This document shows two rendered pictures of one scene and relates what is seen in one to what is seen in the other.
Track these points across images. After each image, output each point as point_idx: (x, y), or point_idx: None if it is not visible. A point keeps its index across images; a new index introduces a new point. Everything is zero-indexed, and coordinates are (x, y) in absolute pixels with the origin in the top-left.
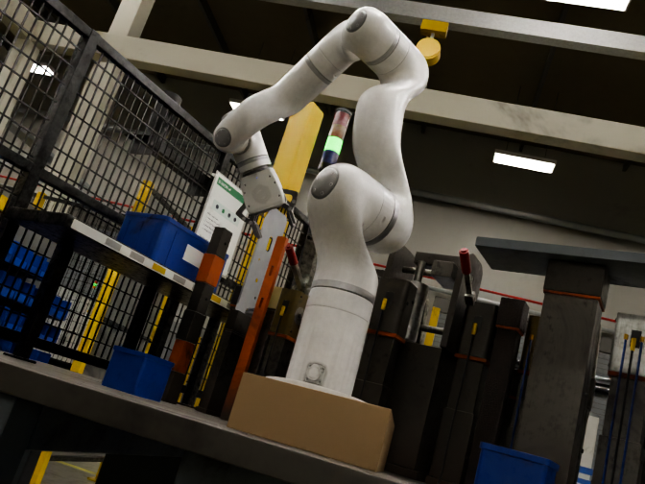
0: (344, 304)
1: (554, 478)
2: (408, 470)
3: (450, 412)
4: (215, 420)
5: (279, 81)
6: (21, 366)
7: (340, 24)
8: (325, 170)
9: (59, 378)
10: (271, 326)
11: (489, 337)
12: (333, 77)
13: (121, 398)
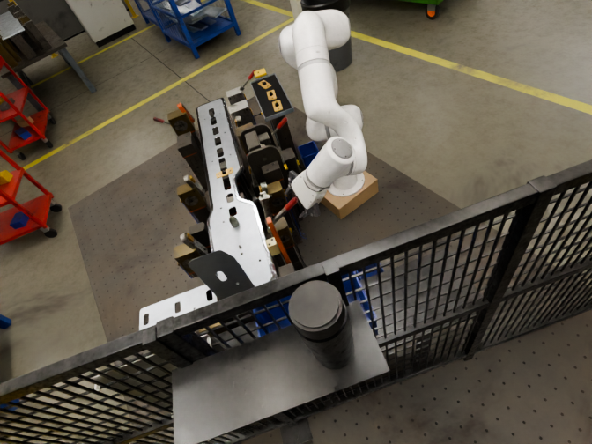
0: None
1: (300, 149)
2: (293, 196)
3: None
4: (351, 235)
5: (334, 96)
6: (445, 211)
7: (321, 23)
8: (361, 112)
9: (434, 196)
10: (293, 241)
11: None
12: None
13: (419, 183)
